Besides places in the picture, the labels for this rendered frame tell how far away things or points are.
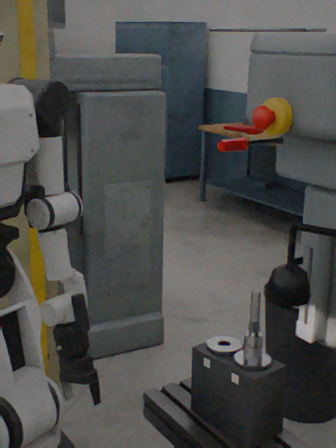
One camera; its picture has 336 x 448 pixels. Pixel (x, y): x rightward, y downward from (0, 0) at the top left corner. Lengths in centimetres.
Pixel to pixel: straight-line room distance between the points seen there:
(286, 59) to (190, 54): 751
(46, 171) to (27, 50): 111
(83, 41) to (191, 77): 273
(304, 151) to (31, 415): 87
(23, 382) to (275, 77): 90
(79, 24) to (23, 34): 813
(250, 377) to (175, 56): 707
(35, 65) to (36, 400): 149
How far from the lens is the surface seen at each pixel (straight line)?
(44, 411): 165
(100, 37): 1098
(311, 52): 106
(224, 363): 169
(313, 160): 120
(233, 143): 117
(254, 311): 163
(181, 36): 851
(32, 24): 272
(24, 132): 151
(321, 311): 127
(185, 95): 859
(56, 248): 170
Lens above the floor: 189
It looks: 16 degrees down
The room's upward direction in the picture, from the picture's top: 1 degrees clockwise
